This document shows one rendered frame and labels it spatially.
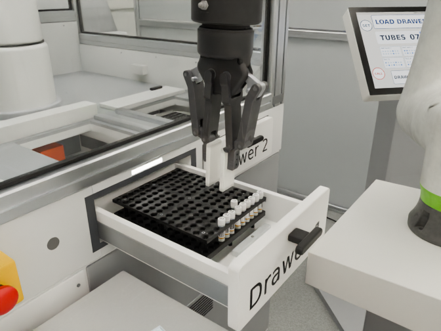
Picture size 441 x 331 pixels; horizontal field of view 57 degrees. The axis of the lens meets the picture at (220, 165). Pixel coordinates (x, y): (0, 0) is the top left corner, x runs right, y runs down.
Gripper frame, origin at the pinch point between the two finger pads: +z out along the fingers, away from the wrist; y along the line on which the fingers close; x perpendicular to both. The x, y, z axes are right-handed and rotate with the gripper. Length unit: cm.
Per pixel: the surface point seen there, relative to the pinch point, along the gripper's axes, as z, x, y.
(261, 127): 9.9, -43.9, 18.6
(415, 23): -15, -104, -1
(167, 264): 15.1, 8.7, 3.2
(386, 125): 19, -101, 0
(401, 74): -1, -89, -4
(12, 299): 13.8, 28.0, 13.1
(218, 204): 10.8, -5.4, 4.1
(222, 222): 9.9, 0.1, -0.8
